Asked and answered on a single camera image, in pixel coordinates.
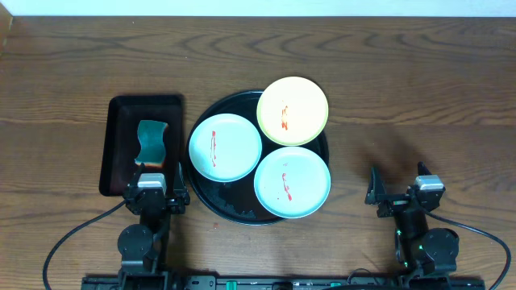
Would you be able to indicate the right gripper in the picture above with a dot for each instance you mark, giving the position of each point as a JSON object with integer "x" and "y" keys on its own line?
{"x": 377, "y": 191}

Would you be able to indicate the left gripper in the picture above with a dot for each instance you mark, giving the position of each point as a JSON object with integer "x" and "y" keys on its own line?
{"x": 185, "y": 197}

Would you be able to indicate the green yellow sponge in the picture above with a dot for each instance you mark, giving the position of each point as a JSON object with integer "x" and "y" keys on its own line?
{"x": 150, "y": 135}

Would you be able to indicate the light blue plate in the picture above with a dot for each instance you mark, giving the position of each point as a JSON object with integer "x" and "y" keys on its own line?
{"x": 292, "y": 182}
{"x": 225, "y": 147}

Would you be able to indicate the light blue plate front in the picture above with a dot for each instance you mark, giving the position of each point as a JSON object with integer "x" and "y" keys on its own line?
{"x": 292, "y": 182}

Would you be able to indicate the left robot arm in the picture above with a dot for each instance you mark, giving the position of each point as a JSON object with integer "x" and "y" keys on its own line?
{"x": 143, "y": 246}

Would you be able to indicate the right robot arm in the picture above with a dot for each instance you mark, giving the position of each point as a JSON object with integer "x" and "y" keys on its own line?
{"x": 429, "y": 255}

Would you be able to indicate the black rectangular tray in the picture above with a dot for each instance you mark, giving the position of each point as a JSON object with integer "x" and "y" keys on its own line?
{"x": 121, "y": 145}

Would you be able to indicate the black round tray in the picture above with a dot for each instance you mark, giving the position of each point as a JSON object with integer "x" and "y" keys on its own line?
{"x": 236, "y": 200}

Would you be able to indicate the yellow plate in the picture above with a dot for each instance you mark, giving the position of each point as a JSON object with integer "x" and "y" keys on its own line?
{"x": 292, "y": 111}

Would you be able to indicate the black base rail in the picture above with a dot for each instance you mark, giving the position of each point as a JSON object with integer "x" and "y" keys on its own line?
{"x": 209, "y": 282}

